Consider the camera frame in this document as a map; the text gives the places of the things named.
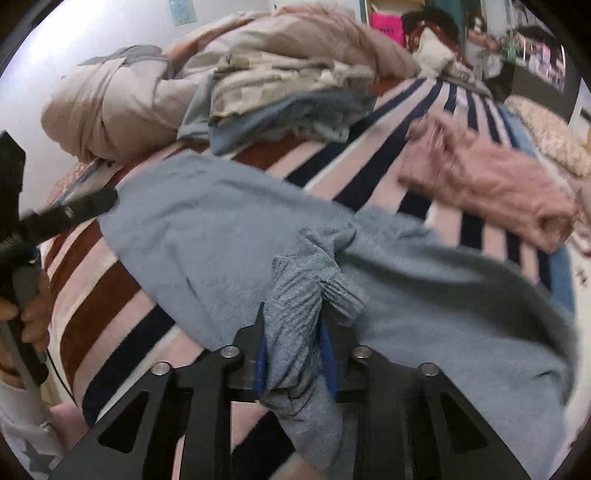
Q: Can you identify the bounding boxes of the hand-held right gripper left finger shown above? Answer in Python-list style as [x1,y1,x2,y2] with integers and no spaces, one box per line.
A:
[48,314,269,480]

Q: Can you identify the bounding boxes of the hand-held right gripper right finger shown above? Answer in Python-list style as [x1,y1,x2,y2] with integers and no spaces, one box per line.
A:
[318,316,532,480]

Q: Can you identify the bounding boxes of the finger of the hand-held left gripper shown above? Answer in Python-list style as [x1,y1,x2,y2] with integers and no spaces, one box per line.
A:
[18,187,119,246]

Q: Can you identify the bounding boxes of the grey-blue sweater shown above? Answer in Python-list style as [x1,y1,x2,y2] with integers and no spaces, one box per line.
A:
[98,152,579,480]

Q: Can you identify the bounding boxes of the person's left hand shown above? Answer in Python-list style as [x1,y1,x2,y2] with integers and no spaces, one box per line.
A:
[0,271,53,354]

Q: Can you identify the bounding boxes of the striped blanket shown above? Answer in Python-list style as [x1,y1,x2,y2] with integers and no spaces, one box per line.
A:
[41,76,578,480]

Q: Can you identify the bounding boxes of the pink and grey duvet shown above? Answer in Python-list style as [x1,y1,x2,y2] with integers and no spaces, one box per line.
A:
[41,2,422,163]

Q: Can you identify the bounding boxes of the person's white shirt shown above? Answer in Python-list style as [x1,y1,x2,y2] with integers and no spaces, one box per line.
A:
[0,378,63,477]

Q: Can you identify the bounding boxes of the light blue garment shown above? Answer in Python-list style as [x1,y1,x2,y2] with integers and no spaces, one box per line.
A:
[178,87,378,156]

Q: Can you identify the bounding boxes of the beige patterned garment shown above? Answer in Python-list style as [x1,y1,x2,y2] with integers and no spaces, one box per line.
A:
[208,50,380,131]

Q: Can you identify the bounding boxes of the pink folded garment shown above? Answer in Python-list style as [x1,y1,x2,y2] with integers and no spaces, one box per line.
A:
[398,112,579,256]

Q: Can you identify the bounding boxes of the floral pillow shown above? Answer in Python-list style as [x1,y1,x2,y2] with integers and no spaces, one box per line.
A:
[502,95,591,179]

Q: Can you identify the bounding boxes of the pile of clothes on chair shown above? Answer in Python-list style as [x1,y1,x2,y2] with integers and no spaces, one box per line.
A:
[401,7,491,89]

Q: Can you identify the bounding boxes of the dark desk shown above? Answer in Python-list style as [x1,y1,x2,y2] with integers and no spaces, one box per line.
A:
[488,60,578,121]

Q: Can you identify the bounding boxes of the pink box on shelf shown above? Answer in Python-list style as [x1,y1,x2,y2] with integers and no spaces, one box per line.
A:
[369,12,408,48]

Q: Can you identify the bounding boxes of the dark bookshelf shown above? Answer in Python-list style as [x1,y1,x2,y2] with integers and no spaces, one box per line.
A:
[507,25,568,94]

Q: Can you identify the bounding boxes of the blue wall poster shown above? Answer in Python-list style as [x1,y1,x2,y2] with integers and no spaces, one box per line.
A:
[168,0,197,27]

